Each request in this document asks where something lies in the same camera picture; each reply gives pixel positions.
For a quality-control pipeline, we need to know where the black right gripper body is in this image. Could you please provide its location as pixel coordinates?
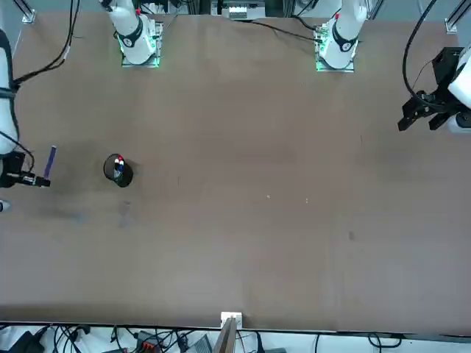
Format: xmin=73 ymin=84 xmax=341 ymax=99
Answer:
xmin=0 ymin=151 xmax=26 ymax=189

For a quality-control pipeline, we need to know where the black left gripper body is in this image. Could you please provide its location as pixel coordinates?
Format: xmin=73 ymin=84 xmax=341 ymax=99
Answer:
xmin=426 ymin=46 xmax=464 ymax=113

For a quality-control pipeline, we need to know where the purple marker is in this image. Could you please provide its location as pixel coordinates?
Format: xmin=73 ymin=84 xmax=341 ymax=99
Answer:
xmin=43 ymin=145 xmax=59 ymax=178

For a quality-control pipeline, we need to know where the black mesh pen holder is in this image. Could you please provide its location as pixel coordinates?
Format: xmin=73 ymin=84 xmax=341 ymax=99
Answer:
xmin=102 ymin=153 xmax=134 ymax=188

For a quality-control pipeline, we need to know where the black power adapter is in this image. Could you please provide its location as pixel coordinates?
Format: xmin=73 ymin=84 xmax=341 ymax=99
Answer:
xmin=6 ymin=330 xmax=46 ymax=353

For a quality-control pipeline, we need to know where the grey ribbed adapter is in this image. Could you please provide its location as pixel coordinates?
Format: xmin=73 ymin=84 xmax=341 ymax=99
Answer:
xmin=190 ymin=335 xmax=213 ymax=353

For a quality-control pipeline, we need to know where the wooden plank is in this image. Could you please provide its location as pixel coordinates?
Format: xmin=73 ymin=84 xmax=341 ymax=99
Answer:
xmin=212 ymin=318 xmax=238 ymax=353

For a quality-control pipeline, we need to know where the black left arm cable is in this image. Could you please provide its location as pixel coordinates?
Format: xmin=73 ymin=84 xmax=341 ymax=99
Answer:
xmin=402 ymin=0 xmax=442 ymax=107

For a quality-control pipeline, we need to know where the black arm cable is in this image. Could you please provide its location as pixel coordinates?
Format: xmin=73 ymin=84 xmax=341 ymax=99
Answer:
xmin=402 ymin=0 xmax=442 ymax=107
xmin=10 ymin=0 xmax=82 ymax=86

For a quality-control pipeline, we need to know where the aluminium frame strut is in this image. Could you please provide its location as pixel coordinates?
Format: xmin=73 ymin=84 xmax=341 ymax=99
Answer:
xmin=444 ymin=0 xmax=471 ymax=35
xmin=13 ymin=0 xmax=38 ymax=24

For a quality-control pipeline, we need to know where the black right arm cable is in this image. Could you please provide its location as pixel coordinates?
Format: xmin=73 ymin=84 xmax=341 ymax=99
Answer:
xmin=10 ymin=0 xmax=82 ymax=86

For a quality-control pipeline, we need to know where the black cable across table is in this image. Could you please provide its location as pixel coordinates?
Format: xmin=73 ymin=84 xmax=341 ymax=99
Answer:
xmin=235 ymin=18 xmax=319 ymax=41

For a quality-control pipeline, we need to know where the power strip with red switch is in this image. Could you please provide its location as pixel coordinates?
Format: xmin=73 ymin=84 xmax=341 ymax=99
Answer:
xmin=132 ymin=330 xmax=165 ymax=353

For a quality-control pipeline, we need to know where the black looped floor cable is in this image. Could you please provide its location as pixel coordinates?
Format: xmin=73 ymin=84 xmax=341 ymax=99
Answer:
xmin=366 ymin=332 xmax=403 ymax=349

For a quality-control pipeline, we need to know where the white table edge bracket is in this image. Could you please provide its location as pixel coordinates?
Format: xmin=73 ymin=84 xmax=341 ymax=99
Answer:
xmin=220 ymin=311 xmax=244 ymax=328

